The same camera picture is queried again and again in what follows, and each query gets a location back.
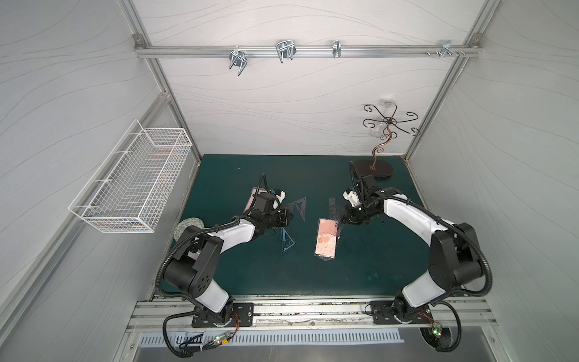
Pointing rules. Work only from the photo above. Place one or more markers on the patterned ceramic bowl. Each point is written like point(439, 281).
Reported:
point(183, 225)

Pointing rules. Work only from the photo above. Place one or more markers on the white wire basket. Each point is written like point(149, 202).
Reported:
point(129, 191)

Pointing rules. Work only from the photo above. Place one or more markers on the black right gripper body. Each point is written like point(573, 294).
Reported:
point(351, 213)

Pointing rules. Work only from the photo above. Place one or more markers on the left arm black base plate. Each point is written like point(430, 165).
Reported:
point(233, 314)

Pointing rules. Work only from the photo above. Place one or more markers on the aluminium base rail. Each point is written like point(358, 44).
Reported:
point(276, 313)

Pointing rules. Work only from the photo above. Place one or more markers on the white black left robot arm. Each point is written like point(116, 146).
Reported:
point(189, 268)

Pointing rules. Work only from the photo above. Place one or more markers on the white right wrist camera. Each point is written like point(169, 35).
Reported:
point(352, 197)

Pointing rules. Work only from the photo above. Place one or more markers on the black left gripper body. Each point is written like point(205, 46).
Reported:
point(280, 217)

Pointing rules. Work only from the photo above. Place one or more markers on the blue small set square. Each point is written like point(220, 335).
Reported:
point(287, 241)

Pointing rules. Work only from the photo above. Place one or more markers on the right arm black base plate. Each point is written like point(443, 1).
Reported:
point(387, 312)

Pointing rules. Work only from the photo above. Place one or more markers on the purple straight ruler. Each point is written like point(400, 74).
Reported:
point(333, 215)

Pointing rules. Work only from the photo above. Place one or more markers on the metal clamp hook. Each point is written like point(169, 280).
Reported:
point(286, 49)
point(446, 50)
point(238, 59)
point(337, 49)

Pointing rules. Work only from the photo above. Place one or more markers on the small pink ruler set pouch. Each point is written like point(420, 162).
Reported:
point(327, 238)

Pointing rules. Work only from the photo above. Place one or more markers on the aluminium top crossbar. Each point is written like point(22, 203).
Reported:
point(303, 51)

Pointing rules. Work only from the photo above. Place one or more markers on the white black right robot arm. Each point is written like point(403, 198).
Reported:
point(455, 262)

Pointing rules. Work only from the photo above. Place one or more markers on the white perforated cable duct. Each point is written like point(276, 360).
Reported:
point(279, 337)

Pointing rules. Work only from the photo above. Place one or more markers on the copper wire jewelry stand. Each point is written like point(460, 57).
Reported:
point(387, 126)

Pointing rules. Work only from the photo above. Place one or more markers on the pink large set square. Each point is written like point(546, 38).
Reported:
point(300, 207)

